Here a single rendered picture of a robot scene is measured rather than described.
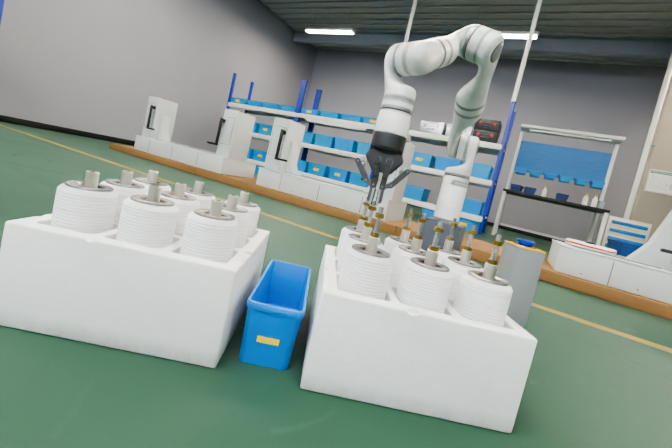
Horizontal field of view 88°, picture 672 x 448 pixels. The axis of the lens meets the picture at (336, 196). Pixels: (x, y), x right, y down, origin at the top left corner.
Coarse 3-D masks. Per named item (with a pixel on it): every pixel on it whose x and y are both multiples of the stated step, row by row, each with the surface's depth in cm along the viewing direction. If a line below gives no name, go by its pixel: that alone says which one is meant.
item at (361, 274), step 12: (348, 252) 65; (348, 264) 65; (360, 264) 63; (372, 264) 63; (384, 264) 63; (348, 276) 64; (360, 276) 63; (372, 276) 63; (384, 276) 64; (348, 288) 64; (360, 288) 63; (372, 288) 63; (384, 288) 65; (384, 300) 67
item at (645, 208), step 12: (660, 120) 534; (660, 132) 530; (660, 144) 530; (648, 156) 544; (660, 156) 529; (648, 168) 535; (660, 168) 528; (648, 192) 533; (636, 204) 540; (648, 204) 533; (660, 204) 526; (636, 216) 538; (648, 216) 532; (660, 216) 525
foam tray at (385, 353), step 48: (336, 288) 63; (336, 336) 60; (384, 336) 61; (432, 336) 61; (480, 336) 61; (528, 336) 62; (336, 384) 61; (384, 384) 61; (432, 384) 61; (480, 384) 62
